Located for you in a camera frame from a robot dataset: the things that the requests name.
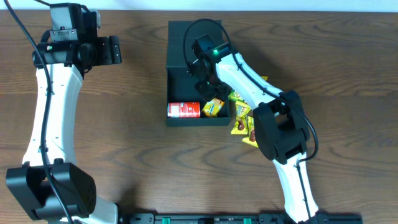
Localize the dark green box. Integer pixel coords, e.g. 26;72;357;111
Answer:
165;21;231;127

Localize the green yellow snack packet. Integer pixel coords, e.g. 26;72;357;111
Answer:
228;90;244;102

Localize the small yellow snack packet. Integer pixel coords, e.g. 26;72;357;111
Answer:
201;98;224;118

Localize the red chips can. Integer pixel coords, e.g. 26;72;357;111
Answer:
167;102;201;118

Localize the yellow chocolate snack packet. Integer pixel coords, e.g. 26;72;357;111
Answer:
231;101;251;135

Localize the yellow brown snack packet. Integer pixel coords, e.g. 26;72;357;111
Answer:
242;116;259;147

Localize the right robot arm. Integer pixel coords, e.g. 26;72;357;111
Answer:
189;34;318;223

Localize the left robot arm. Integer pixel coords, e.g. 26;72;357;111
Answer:
6;3;122;223

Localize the left black cable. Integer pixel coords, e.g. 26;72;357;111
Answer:
2;0;94;224

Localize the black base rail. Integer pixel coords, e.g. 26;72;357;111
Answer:
118;213;363;224

